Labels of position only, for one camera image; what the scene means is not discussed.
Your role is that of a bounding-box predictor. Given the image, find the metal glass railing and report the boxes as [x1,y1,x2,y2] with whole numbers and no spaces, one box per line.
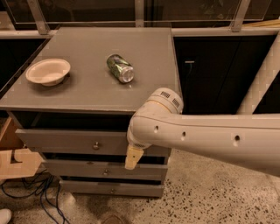
[0,0,280,39]

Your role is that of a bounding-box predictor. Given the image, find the blue and black cables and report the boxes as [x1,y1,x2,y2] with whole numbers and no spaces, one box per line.
[0,169,71,224]

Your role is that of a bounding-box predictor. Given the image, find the wooden furniture piece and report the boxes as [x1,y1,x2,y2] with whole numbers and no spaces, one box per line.
[0,117,42,183]

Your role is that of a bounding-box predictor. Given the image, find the grey drawer cabinet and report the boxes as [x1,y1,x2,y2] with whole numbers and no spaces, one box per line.
[0,27,180,186]

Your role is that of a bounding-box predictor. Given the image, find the green soda can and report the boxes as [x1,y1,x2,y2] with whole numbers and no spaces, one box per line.
[107,54,135,83]

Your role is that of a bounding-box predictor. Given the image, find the grey middle drawer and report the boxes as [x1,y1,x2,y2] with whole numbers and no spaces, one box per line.
[43,160,167,180]

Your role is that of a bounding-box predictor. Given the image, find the white paper bowl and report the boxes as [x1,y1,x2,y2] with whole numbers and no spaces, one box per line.
[25,59,71,87]

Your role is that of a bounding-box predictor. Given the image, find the brown shoe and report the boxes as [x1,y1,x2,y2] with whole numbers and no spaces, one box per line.
[101,214,124,224]

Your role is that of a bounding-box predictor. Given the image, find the white shoe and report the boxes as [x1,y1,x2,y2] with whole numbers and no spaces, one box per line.
[0,209,11,224]

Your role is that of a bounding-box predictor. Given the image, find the grey top drawer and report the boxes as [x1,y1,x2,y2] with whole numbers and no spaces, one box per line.
[15,128,172,158]

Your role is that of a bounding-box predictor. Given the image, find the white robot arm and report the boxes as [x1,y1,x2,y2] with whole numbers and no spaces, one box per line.
[125,38,280,176]

